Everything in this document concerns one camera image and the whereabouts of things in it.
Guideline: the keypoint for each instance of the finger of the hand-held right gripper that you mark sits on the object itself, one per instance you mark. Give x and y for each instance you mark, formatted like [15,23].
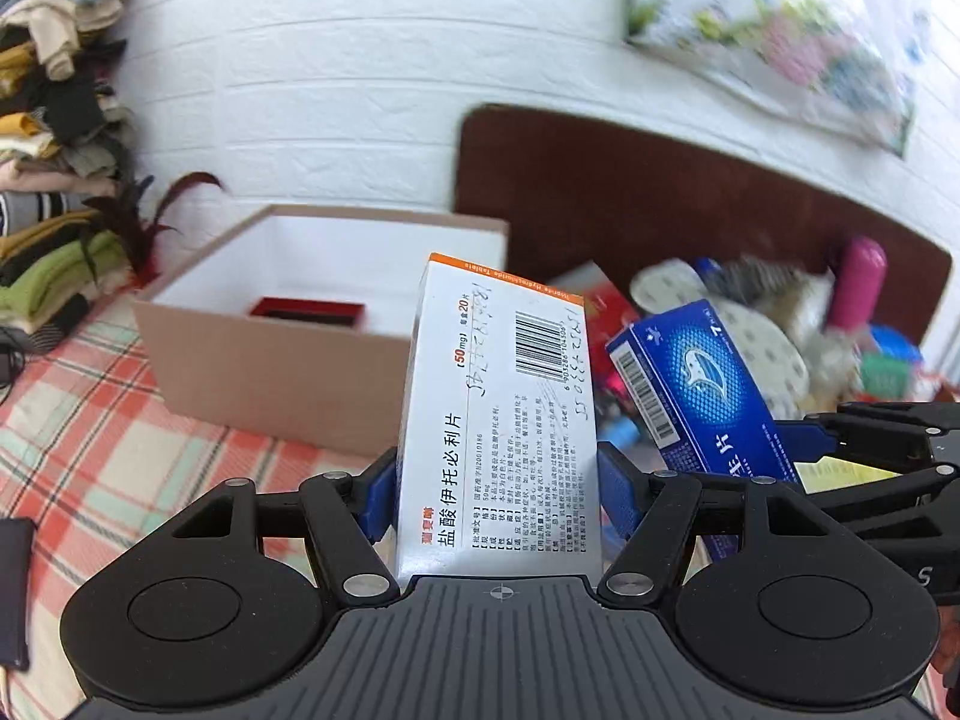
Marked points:
[892,491]
[801,439]

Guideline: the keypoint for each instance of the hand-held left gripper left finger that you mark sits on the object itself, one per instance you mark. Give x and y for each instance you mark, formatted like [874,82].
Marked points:
[377,499]

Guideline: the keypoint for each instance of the printed plastic bag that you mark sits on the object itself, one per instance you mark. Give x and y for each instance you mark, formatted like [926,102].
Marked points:
[780,37]

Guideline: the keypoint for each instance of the white dotted round pad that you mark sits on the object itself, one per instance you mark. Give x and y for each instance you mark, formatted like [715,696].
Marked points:
[772,349]
[664,281]

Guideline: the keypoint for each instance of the plaid blanket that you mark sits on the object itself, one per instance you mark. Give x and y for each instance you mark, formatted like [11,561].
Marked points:
[112,450]

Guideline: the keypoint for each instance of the yellow packet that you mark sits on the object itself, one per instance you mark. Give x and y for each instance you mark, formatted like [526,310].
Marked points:
[840,476]

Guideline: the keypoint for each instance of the red and black small box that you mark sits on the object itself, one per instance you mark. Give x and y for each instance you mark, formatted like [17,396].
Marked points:
[307,313]

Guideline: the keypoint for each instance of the pink bottle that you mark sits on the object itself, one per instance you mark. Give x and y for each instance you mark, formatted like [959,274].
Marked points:
[855,285]

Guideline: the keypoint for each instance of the white medicine box orange edge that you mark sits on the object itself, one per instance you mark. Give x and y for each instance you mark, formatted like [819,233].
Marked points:
[495,420]

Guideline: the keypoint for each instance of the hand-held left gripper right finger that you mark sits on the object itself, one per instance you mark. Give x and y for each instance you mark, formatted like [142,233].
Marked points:
[619,495]

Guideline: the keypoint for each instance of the green small packet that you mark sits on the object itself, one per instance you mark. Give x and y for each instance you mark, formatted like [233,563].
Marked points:
[889,375]

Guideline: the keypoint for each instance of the blue medicine box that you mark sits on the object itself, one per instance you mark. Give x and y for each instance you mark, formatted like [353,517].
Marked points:
[701,382]

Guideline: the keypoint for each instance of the cardboard box white inside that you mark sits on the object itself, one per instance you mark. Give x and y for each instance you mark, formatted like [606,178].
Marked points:
[277,382]

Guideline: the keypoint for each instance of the dark red feather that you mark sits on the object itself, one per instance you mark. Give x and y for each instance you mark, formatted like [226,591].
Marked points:
[150,229]

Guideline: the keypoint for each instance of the red packet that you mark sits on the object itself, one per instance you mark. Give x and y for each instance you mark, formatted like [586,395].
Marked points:
[604,300]

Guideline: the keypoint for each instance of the black phone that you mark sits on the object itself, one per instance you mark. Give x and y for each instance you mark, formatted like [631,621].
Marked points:
[13,592]

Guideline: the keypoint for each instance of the pile of folded clothes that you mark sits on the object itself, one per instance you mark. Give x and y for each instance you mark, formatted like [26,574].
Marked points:
[52,165]

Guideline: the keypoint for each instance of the brown tray of items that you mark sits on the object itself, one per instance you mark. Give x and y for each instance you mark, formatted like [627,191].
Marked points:
[645,202]

